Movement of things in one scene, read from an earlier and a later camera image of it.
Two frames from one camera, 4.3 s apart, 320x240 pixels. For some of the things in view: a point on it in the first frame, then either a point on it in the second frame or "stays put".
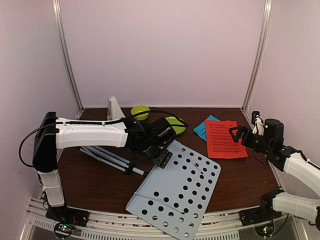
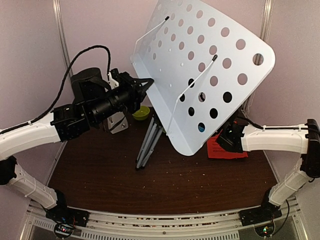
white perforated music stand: (175, 198) to (205, 62)
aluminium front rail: (123, 225) stays put
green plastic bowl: (139, 109) stays put
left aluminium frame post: (57, 8) stays put
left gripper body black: (150, 152) to (124, 95)
